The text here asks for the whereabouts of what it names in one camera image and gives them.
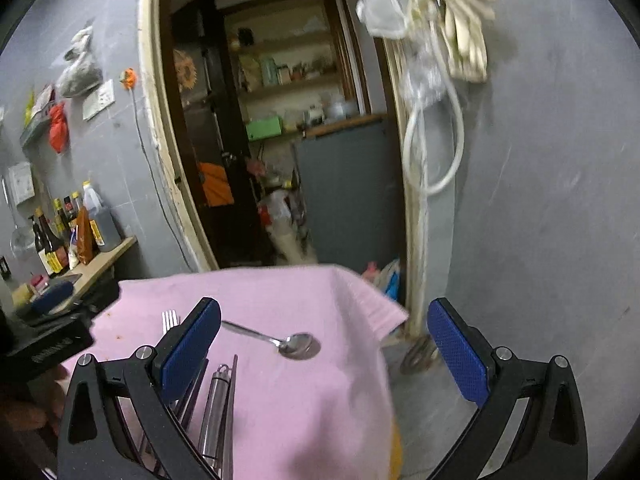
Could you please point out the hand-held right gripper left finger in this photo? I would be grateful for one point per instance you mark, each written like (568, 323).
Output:
(190, 350)

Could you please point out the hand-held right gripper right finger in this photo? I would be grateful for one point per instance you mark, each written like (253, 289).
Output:
(457, 350)

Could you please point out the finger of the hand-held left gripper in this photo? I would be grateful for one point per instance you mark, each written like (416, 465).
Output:
(52, 294)

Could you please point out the steel fork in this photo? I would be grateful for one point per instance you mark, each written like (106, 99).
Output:
(170, 319)

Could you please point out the steel spoon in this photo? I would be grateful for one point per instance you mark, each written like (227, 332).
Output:
(300, 346)

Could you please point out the person's left hand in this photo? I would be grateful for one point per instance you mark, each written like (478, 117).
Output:
(30, 412)

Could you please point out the red-lid small jar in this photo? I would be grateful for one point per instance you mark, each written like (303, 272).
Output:
(38, 282)

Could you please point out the dark red-label sauce bottle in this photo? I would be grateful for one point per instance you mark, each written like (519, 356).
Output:
(55, 255)

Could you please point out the metal strainer ladle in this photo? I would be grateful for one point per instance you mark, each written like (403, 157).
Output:
(20, 242)

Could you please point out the brown sauce pouch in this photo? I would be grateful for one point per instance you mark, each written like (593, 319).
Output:
(85, 240)

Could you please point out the wooden counter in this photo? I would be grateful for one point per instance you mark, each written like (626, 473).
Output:
(105, 257)

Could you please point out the yellow-cap sauce bottle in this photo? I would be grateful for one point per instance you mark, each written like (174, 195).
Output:
(61, 220)
(76, 210)

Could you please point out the white blue plastic bag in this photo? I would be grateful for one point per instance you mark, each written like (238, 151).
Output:
(387, 280)

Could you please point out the pink floral cloth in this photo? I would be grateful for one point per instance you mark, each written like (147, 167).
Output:
(300, 410)

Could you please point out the red plastic bag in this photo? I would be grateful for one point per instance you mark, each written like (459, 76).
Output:
(59, 130)

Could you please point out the orange cloth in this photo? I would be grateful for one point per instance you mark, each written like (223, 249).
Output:
(217, 185)

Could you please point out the yellow packet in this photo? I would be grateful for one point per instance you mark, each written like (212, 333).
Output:
(29, 110)

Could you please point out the grey cabinet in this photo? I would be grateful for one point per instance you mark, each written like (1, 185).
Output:
(350, 195)

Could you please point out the dark filled plastic bag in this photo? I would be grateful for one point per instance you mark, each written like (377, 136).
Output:
(80, 72)

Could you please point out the dark wooden door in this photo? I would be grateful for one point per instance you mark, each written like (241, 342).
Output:
(210, 125)

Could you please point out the green box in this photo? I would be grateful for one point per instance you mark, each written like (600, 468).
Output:
(264, 129)

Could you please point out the sunflower decoration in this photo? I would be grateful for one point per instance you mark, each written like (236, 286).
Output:
(186, 71)

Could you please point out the teal bottle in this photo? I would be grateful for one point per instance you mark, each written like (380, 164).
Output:
(269, 71)

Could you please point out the wooden shelf unit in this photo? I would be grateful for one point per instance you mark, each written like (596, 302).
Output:
(300, 79)

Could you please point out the white cotton gloves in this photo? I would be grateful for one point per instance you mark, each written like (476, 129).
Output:
(465, 25)

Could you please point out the clear plastic bag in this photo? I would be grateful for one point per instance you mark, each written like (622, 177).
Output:
(382, 7)

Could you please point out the white wall box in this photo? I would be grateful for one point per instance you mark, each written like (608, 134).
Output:
(21, 183)

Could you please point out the small wall shelf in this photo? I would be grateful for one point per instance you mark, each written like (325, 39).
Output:
(35, 125)

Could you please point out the white wall socket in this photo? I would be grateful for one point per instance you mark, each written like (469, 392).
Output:
(99, 100)

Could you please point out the orange wall hook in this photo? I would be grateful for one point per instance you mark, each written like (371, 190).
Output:
(128, 79)

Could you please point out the wooden door frame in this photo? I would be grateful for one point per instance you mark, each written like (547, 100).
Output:
(150, 85)

